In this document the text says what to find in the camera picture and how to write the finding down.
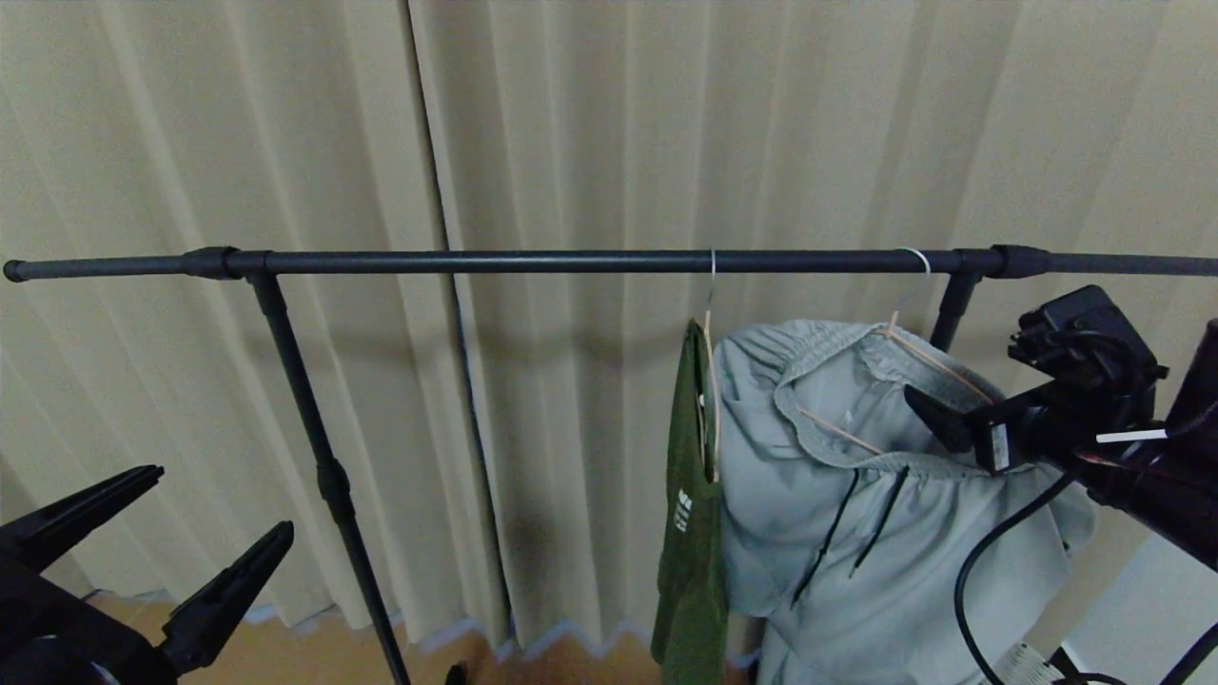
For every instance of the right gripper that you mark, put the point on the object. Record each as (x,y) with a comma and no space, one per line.
(1047,433)

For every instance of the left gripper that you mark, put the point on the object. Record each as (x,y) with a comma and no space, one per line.
(67,647)

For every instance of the pink clothes hanger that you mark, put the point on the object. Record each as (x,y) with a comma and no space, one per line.
(712,381)
(937,364)

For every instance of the pale grey shorts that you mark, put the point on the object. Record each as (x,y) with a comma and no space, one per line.
(894,590)

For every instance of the green long-sleeved shirt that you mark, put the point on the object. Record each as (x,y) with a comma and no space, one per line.
(690,571)

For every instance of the white laundry basket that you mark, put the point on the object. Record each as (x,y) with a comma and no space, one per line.
(1028,663)

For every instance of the black clothes rack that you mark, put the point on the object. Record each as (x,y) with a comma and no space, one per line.
(476,262)

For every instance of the beige curtain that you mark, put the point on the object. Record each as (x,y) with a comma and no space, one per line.
(571,124)

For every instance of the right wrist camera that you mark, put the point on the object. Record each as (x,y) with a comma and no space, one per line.
(1085,342)

